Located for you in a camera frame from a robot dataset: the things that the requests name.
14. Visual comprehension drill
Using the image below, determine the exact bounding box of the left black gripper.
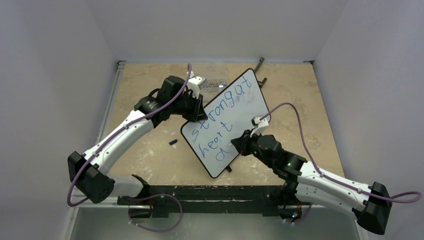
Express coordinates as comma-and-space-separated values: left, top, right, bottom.
170, 90, 206, 122

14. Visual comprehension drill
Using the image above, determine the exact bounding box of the blue marker cap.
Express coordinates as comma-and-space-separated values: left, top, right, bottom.
168, 139, 178, 146

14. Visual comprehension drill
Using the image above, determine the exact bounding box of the white whiteboard black frame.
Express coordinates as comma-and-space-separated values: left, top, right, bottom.
180, 68, 269, 179

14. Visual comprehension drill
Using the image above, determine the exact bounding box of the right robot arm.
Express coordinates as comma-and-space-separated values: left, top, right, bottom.
230, 130, 393, 235

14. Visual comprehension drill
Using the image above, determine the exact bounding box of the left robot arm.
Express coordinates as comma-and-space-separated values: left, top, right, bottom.
67, 73, 208, 207

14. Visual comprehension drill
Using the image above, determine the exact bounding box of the clear plastic screw box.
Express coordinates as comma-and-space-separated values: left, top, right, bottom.
193, 62, 228, 98

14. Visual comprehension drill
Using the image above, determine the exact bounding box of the black metal allen key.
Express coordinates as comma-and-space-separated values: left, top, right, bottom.
254, 57, 269, 89

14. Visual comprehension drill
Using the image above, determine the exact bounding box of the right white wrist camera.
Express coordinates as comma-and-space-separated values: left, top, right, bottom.
249, 116, 269, 138

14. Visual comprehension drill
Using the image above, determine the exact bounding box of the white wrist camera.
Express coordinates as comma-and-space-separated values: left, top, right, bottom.
186, 71, 208, 99
249, 116, 269, 138

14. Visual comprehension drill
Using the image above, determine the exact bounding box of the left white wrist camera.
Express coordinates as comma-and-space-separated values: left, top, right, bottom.
186, 71, 208, 99

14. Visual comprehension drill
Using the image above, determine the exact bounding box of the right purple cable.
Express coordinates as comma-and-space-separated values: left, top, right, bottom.
259, 102, 423, 204

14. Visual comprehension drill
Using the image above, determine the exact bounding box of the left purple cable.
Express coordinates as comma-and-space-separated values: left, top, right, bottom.
66, 63, 193, 208

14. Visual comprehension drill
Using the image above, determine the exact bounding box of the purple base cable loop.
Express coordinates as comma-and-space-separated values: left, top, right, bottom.
127, 191, 183, 233

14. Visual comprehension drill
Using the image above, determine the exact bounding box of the aluminium rail frame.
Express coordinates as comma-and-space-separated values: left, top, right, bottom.
61, 60, 127, 240

